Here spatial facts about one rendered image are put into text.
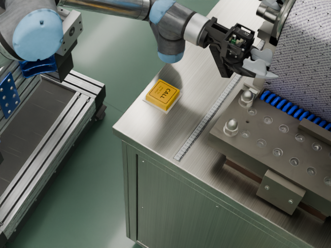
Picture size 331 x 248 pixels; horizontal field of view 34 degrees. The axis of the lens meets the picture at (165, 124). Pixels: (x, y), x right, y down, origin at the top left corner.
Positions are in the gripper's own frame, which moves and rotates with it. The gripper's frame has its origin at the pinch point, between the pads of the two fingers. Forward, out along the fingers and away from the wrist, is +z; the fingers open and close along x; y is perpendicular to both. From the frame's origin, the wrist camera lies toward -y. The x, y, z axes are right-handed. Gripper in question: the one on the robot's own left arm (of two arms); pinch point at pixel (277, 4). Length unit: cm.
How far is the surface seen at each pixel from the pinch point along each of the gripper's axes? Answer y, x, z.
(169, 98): -34.4, -18.0, 7.1
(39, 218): -133, -44, 33
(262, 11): -5.6, 0.5, 0.5
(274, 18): -4.0, 0.7, 3.7
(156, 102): -36.4, -20.8, 5.7
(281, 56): -0.8, -7.6, 9.5
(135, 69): -140, 43, 24
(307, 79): 1.6, -7.7, 17.4
